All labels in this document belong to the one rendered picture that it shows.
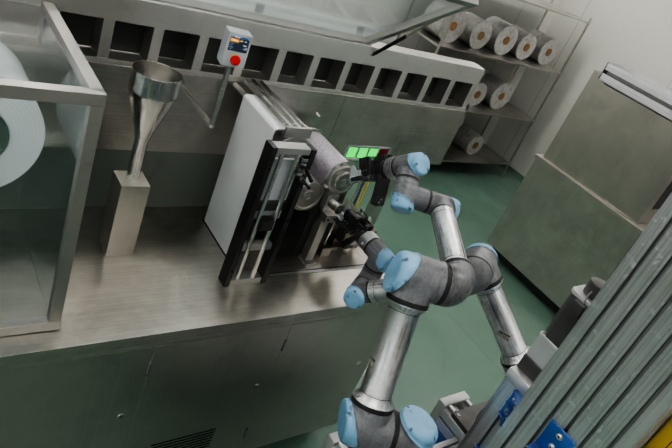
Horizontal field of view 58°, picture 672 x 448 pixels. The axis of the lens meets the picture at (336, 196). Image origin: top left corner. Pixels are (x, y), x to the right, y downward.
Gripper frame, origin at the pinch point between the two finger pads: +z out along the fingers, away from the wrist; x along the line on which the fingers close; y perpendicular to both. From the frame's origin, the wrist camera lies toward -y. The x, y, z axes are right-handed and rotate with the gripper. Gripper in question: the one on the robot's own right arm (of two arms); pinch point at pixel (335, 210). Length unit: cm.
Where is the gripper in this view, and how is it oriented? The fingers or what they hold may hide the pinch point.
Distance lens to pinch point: 233.1
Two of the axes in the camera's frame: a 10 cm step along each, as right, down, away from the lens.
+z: -5.1, -5.7, 6.4
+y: 3.5, -8.2, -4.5
